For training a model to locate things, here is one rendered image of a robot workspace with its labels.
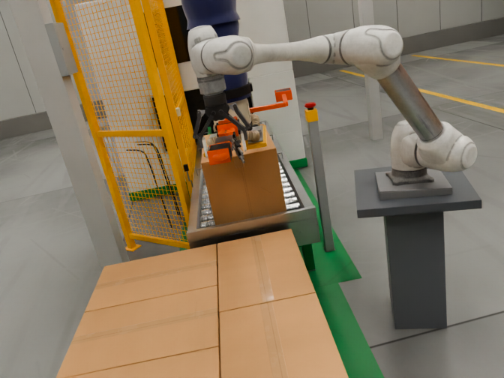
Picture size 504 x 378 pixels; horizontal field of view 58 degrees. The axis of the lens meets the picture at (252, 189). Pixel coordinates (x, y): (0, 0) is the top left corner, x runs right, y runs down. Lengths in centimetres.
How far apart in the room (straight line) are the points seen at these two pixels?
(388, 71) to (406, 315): 129
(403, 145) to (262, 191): 78
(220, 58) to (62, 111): 185
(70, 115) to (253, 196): 128
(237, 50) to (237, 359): 101
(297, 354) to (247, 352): 18
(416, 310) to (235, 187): 111
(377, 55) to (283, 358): 106
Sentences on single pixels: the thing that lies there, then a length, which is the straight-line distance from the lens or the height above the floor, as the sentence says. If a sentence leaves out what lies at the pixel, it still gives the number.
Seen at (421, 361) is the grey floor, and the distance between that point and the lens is 237.
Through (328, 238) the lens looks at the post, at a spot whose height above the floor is 10.
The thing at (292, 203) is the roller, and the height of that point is 55.
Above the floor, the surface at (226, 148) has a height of 121.
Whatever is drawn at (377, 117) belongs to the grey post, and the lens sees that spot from 543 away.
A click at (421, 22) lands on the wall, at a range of 1251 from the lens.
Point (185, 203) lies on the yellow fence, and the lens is 317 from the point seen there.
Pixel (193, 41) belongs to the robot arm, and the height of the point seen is 157.
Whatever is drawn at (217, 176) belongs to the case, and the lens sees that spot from 239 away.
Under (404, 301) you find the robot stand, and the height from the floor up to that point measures 17.
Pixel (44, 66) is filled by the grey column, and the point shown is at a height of 155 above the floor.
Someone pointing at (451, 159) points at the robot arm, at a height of 94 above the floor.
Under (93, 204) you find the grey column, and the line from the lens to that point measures 318.
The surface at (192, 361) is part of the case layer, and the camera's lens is 169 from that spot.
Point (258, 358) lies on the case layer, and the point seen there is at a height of 54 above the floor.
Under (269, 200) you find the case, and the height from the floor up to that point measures 66.
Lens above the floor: 162
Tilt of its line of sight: 21 degrees down
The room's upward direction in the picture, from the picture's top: 11 degrees counter-clockwise
